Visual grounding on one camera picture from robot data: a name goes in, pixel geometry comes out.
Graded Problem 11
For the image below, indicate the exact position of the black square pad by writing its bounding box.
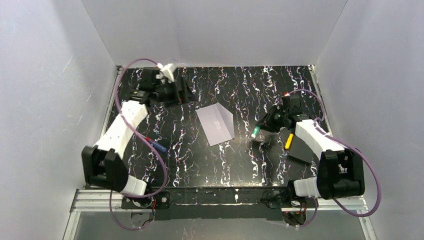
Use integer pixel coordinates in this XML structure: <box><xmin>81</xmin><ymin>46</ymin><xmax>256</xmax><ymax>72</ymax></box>
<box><xmin>287</xmin><ymin>136</ymin><xmax>315</xmax><ymax>166</ymax></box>

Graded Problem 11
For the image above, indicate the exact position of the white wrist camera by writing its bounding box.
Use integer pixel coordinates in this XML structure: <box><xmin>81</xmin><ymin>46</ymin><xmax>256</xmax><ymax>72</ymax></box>
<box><xmin>282</xmin><ymin>95</ymin><xmax>303</xmax><ymax>115</ymax></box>
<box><xmin>156</xmin><ymin>63</ymin><xmax>177</xmax><ymax>84</ymax></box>

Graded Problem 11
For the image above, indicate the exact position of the white green glue stick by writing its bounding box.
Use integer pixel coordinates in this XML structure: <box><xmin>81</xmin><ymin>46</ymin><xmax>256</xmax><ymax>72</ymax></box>
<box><xmin>250</xmin><ymin>126</ymin><xmax>260</xmax><ymax>139</ymax></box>

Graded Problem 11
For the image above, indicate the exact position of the blue red screwdriver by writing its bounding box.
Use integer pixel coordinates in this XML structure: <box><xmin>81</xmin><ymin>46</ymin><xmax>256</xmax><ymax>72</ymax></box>
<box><xmin>145</xmin><ymin>137</ymin><xmax>168</xmax><ymax>153</ymax></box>

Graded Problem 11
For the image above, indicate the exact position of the yellow black screwdriver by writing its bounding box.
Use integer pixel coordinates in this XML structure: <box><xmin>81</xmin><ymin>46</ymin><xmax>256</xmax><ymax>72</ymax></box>
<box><xmin>284</xmin><ymin>133</ymin><xmax>295</xmax><ymax>150</ymax></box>

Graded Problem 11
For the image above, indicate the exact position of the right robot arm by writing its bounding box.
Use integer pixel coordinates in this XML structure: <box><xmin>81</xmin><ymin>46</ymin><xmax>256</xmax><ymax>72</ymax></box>
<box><xmin>256</xmin><ymin>105</ymin><xmax>365</xmax><ymax>200</ymax></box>

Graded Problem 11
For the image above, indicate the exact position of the aluminium frame rail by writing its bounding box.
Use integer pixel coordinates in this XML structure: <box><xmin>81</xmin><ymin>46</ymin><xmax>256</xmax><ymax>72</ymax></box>
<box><xmin>63</xmin><ymin>187</ymin><xmax>368</xmax><ymax>240</ymax></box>

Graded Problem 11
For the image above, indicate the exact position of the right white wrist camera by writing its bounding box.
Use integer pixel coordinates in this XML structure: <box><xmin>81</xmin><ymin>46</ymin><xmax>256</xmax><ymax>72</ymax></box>
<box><xmin>282</xmin><ymin>95</ymin><xmax>303</xmax><ymax>115</ymax></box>

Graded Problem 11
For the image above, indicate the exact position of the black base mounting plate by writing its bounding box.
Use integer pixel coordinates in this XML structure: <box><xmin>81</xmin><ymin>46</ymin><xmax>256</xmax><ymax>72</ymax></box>
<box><xmin>121</xmin><ymin>186</ymin><xmax>316</xmax><ymax>224</ymax></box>

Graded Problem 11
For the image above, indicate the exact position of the lavender paper envelope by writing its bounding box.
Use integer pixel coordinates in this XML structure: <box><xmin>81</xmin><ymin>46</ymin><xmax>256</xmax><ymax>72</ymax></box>
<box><xmin>196</xmin><ymin>103</ymin><xmax>235</xmax><ymax>147</ymax></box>

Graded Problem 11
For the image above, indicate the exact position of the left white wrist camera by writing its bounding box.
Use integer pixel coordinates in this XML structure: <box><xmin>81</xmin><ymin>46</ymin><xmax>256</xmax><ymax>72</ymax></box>
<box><xmin>156</xmin><ymin>63</ymin><xmax>177</xmax><ymax>84</ymax></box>

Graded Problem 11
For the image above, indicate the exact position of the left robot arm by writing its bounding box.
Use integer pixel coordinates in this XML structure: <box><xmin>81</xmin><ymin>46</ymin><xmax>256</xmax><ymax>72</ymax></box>
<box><xmin>81</xmin><ymin>63</ymin><xmax>195</xmax><ymax>198</ymax></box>

